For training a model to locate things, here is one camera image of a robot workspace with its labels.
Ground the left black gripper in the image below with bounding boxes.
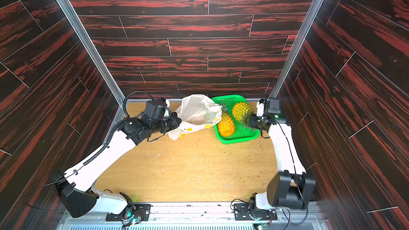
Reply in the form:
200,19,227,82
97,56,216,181
150,112,183,136

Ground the yellow pineapple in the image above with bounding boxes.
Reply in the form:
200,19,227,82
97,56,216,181
232,102,253,129
217,103,235,137

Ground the white plastic bag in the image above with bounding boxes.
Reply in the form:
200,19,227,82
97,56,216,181
168,94,223,141

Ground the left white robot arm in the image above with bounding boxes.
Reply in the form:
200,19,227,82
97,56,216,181
52,98,182,221

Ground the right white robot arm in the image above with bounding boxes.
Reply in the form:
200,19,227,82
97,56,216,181
248,98,316,210

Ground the green plastic basket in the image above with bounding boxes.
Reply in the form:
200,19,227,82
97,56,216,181
212,95,260,144

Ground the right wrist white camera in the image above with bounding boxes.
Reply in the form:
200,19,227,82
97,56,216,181
256,99,266,117

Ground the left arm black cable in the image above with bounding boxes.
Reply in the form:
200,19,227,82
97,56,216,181
73,91,157,173

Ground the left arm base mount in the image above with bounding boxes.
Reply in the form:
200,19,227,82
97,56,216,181
105,192,152,230

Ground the metal front rail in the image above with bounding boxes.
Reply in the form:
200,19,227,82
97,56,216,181
57,201,329,230

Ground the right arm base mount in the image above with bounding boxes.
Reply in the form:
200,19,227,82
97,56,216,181
230,198,278,230

